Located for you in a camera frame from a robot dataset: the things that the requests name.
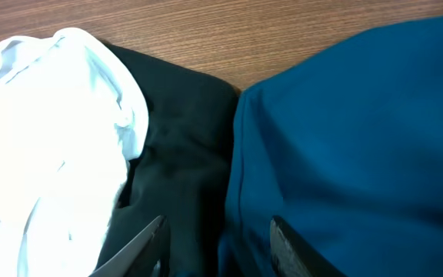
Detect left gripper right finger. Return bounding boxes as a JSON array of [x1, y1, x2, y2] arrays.
[[270, 216, 345, 277]]

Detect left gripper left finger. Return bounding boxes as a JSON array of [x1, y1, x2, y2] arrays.
[[90, 215, 170, 277]]

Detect blue polo shirt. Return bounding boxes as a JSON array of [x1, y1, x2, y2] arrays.
[[218, 16, 443, 276]]

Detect black garment under shirts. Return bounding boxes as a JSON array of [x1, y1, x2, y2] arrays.
[[98, 46, 238, 276]]

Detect white shirt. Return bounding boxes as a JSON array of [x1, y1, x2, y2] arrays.
[[0, 28, 148, 276]]

